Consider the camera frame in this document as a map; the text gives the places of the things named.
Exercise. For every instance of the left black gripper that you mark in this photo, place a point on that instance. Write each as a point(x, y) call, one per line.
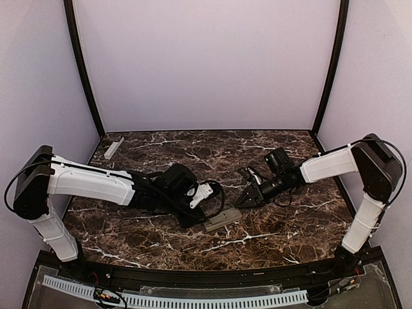
point(188, 218)

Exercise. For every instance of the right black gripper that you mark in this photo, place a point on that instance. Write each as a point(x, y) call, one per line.
point(257, 192)

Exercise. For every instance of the grey remote control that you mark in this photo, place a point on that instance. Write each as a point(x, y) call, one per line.
point(222, 219)

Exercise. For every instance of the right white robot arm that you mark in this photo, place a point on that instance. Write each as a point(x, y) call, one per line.
point(382, 169)

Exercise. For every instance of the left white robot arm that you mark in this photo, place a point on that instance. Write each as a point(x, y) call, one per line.
point(175, 191)

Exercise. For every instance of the small white bar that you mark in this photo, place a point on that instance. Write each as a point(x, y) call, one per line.
point(113, 148)

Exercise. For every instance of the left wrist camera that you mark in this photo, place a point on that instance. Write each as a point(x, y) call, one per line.
point(203, 191)

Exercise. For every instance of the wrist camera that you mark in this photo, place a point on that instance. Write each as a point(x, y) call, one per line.
point(203, 191)
point(251, 175)

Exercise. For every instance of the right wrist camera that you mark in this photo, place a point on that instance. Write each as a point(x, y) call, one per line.
point(251, 175)

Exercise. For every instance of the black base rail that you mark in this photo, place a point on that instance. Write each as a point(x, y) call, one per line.
point(308, 275)

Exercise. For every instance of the left grey cable duct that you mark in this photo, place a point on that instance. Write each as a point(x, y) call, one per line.
point(66, 286)

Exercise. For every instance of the right black frame post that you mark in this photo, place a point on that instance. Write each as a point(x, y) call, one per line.
point(332, 68)

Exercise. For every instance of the black frame post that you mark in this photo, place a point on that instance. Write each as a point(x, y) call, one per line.
point(332, 68)
point(81, 66)

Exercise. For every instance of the left black frame post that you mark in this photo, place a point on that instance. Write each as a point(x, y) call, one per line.
point(81, 66)

